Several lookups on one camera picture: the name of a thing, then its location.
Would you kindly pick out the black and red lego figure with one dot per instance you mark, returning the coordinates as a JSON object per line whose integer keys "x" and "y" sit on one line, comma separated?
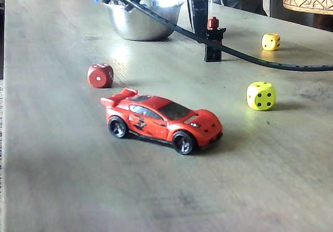
{"x": 214, "y": 56}

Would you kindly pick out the shiny metal bowl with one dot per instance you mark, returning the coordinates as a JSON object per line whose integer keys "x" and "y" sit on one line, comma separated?
{"x": 135, "y": 26}

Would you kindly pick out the small orange yellow die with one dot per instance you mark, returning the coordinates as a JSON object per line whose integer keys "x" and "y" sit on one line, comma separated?
{"x": 270, "y": 42}

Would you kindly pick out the large lime yellow die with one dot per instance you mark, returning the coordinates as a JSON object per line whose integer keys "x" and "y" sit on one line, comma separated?
{"x": 261, "y": 96}

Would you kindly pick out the red toy sports car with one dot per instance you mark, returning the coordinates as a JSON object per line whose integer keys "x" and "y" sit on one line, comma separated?
{"x": 161, "y": 117}

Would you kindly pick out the dark red die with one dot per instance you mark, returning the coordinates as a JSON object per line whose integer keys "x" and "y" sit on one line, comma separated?
{"x": 99, "y": 77}

